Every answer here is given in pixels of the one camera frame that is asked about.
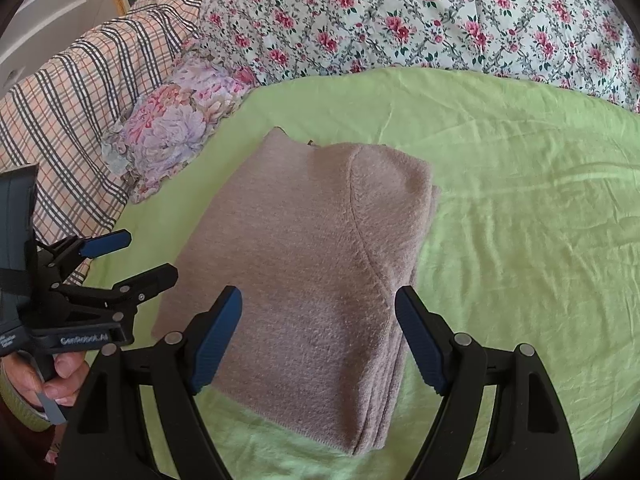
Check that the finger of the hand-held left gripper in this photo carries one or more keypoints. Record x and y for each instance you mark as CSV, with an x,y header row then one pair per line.
x,y
150,280
105,245

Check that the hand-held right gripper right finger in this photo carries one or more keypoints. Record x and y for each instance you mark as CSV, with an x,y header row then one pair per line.
x,y
422,345

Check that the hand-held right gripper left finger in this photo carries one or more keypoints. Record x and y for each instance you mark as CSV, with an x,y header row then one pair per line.
x,y
215,345

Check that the beige knit sweater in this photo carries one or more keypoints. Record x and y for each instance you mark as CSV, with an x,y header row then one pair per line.
x,y
300,260

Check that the person's left hand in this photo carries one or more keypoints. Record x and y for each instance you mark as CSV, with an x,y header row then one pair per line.
x,y
70,375

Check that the purple pink floral pillow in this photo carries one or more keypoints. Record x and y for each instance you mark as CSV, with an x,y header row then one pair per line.
x,y
165,130

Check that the plaid checked blanket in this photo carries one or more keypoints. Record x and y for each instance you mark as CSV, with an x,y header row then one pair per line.
x,y
75,100

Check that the green bed sheet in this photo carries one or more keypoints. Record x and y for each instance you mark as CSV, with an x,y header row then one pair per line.
x,y
525,210

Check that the white rose-print quilt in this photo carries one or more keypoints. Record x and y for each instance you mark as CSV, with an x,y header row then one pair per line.
x,y
400,10

